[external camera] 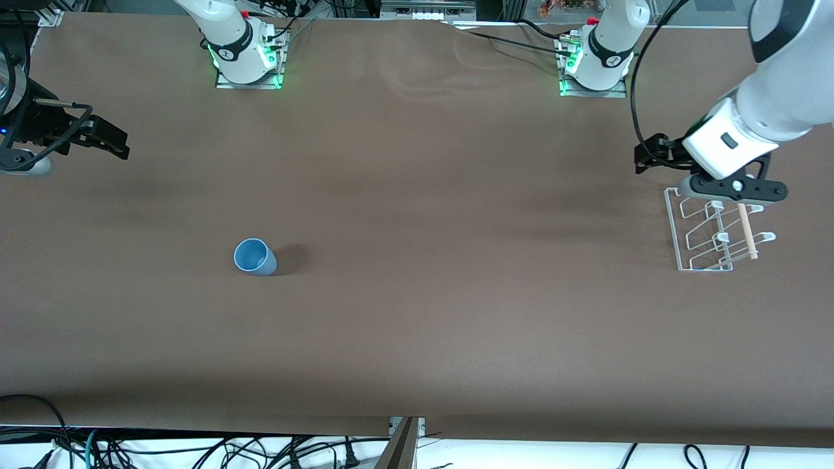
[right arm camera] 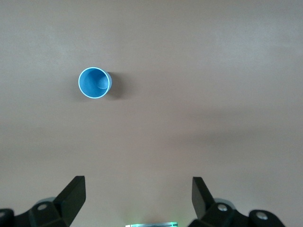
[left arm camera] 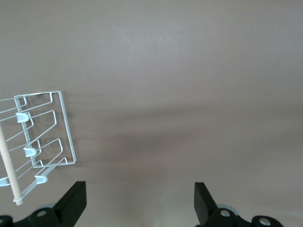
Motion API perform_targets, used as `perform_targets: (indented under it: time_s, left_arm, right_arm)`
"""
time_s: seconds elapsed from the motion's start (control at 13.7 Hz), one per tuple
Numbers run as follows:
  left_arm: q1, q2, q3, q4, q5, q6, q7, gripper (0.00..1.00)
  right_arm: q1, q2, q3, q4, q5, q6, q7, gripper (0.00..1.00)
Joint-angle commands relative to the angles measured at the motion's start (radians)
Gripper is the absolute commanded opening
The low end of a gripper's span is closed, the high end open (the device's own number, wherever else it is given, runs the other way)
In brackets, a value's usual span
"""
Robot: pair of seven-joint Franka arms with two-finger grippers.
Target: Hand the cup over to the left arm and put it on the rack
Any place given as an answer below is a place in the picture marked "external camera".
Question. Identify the blue plastic cup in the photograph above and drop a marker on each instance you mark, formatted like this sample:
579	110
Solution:
255	259

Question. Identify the white power strip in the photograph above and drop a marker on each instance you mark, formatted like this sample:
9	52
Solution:
427	14

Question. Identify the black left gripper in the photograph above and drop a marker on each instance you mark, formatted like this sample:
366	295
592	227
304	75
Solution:
671	154

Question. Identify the aluminium table frame profile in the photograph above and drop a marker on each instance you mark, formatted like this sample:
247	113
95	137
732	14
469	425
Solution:
404	446

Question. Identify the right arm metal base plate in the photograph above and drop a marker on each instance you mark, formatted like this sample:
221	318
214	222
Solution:
247	85

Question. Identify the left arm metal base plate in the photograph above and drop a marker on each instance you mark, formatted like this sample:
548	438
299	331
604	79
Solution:
612	93

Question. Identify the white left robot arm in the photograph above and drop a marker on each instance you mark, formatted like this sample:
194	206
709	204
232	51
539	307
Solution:
782	98

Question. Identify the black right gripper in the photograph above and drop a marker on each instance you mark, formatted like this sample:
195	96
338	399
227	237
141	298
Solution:
45	125

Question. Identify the aluminium corner profile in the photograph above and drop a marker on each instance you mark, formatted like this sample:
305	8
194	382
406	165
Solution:
51	18

